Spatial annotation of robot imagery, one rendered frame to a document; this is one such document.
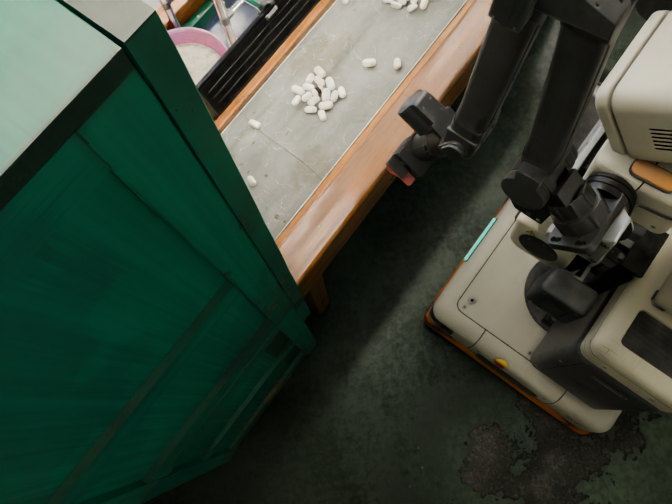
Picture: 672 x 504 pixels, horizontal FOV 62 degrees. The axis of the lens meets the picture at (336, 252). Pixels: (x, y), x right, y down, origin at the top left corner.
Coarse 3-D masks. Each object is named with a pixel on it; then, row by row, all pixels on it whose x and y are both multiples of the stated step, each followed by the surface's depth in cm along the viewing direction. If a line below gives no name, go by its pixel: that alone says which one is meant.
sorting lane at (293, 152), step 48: (336, 0) 156; (432, 0) 156; (336, 48) 153; (384, 48) 152; (288, 96) 149; (384, 96) 148; (240, 144) 146; (288, 144) 146; (336, 144) 145; (288, 192) 142
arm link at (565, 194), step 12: (516, 168) 87; (564, 168) 86; (552, 180) 85; (564, 180) 86; (576, 180) 86; (552, 192) 86; (564, 192) 86; (576, 192) 87; (552, 204) 88; (564, 204) 86
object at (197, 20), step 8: (160, 0) 144; (168, 0) 146; (208, 0) 161; (224, 0) 164; (168, 8) 147; (200, 8) 160; (208, 8) 160; (168, 16) 150; (192, 16) 160; (200, 16) 160; (208, 16) 163; (176, 24) 153; (184, 24) 159; (192, 24) 159; (200, 24) 162
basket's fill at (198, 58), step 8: (184, 48) 156; (192, 48) 155; (200, 48) 155; (208, 48) 156; (184, 56) 155; (192, 56) 154; (200, 56) 154; (208, 56) 155; (216, 56) 155; (192, 64) 154; (200, 64) 154; (208, 64) 154; (192, 72) 152; (200, 72) 152
